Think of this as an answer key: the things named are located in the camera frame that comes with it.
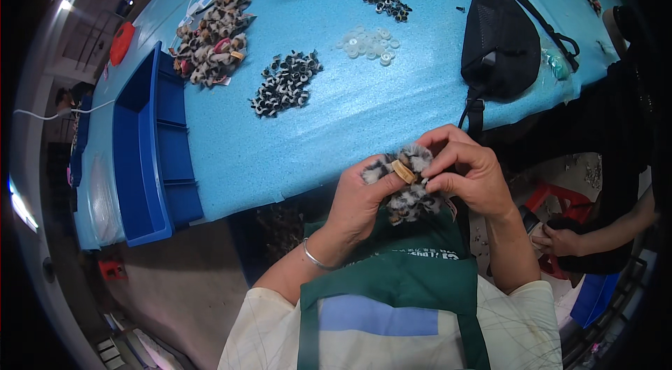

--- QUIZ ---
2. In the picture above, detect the leopard print plush toy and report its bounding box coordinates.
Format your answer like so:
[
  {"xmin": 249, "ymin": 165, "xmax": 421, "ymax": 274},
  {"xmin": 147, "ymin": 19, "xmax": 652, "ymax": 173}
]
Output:
[{"xmin": 361, "ymin": 143, "xmax": 457, "ymax": 227}]

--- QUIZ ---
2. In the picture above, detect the person's left hand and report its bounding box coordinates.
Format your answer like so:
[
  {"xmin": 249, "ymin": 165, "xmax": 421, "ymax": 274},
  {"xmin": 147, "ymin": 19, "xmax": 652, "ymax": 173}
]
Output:
[{"xmin": 325, "ymin": 159, "xmax": 407, "ymax": 244}]

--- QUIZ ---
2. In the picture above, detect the pile of black white eyes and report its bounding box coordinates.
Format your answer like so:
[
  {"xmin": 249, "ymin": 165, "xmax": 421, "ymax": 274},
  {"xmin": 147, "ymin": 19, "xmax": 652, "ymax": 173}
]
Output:
[{"xmin": 250, "ymin": 50, "xmax": 324, "ymax": 119}]

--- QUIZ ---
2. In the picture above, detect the white cable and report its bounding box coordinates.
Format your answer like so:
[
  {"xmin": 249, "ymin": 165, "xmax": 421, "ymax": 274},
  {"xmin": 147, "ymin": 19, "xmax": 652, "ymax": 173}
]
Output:
[{"xmin": 13, "ymin": 99, "xmax": 116, "ymax": 122}]

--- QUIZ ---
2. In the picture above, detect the small clear plastic bag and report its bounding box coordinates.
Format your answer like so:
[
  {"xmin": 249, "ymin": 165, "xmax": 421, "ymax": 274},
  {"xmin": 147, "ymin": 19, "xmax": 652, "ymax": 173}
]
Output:
[{"xmin": 543, "ymin": 49, "xmax": 572, "ymax": 82}]

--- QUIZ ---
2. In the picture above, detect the red round plastic lid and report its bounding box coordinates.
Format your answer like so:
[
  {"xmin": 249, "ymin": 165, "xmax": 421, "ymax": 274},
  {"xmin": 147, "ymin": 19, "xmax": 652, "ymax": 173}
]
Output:
[{"xmin": 109, "ymin": 21, "xmax": 136, "ymax": 67}]

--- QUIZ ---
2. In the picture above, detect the pile of leopard plush toys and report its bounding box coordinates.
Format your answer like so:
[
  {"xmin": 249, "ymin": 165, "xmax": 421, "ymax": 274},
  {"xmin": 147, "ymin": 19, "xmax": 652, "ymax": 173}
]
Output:
[{"xmin": 170, "ymin": 0, "xmax": 258, "ymax": 88}]

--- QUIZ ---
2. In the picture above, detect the blue plastic bin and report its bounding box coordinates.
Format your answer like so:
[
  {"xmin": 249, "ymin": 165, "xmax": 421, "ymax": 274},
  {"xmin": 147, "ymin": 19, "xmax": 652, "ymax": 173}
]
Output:
[{"xmin": 112, "ymin": 41, "xmax": 204, "ymax": 248}]

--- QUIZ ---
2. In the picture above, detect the black mesh bag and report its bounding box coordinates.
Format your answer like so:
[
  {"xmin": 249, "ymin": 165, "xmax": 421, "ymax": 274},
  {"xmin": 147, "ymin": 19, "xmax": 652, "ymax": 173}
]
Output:
[{"xmin": 458, "ymin": 0, "xmax": 581, "ymax": 134}]

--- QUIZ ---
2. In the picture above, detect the person's body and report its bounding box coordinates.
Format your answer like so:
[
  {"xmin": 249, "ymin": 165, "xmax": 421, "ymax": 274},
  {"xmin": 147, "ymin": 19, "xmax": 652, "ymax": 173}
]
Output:
[{"xmin": 217, "ymin": 207, "xmax": 564, "ymax": 370}]

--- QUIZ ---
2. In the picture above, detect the silver bracelet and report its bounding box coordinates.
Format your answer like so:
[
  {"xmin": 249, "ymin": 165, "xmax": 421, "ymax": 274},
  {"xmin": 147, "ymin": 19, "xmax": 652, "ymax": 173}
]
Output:
[{"xmin": 302, "ymin": 237, "xmax": 342, "ymax": 272}]

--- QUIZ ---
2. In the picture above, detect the pile of clear plastic washers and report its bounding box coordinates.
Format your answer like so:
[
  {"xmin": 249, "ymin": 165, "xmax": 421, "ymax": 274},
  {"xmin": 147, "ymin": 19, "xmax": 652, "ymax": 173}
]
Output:
[{"xmin": 336, "ymin": 25, "xmax": 401, "ymax": 67}]

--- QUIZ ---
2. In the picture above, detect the small red plastic stool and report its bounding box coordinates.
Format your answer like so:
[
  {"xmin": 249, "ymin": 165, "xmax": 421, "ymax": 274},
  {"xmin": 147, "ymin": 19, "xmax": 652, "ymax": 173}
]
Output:
[{"xmin": 98, "ymin": 257, "xmax": 128, "ymax": 282}]

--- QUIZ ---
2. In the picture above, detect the blue plastic crate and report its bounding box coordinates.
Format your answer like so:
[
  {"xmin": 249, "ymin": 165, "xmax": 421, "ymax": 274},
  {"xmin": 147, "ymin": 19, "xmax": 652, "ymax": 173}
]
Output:
[{"xmin": 569, "ymin": 271, "xmax": 621, "ymax": 330}]

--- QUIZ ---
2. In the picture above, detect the pile of black toy eyes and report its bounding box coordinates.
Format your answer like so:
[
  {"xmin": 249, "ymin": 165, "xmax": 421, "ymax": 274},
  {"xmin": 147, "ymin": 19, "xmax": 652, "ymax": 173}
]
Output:
[{"xmin": 361, "ymin": 0, "xmax": 413, "ymax": 23}]

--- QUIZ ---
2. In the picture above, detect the person's right hand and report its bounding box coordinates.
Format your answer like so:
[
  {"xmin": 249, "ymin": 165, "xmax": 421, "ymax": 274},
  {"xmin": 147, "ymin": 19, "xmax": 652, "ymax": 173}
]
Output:
[{"xmin": 415, "ymin": 124, "xmax": 517, "ymax": 218}]

